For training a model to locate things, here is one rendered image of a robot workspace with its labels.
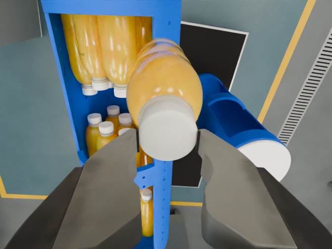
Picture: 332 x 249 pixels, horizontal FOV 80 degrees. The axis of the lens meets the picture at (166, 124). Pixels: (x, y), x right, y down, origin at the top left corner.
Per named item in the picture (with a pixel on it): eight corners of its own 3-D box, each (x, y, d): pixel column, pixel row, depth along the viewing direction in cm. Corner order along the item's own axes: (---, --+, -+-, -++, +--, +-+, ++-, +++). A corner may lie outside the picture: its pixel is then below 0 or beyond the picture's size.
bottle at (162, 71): (169, 27, 28) (186, 52, 12) (192, 70, 31) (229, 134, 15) (129, 55, 30) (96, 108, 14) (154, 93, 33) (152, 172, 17)
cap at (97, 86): (111, 78, 49) (112, 85, 50) (101, 75, 51) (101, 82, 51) (98, 82, 46) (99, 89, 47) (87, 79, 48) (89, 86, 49)
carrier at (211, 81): (224, 102, 161) (218, 68, 147) (289, 183, 86) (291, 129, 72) (189, 111, 164) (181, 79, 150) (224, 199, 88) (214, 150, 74)
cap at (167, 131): (176, 85, 13) (178, 95, 12) (201, 127, 15) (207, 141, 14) (129, 113, 14) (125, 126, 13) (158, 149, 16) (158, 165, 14)
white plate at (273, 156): (290, 185, 84) (288, 183, 86) (292, 132, 71) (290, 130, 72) (226, 201, 87) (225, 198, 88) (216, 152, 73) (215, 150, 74)
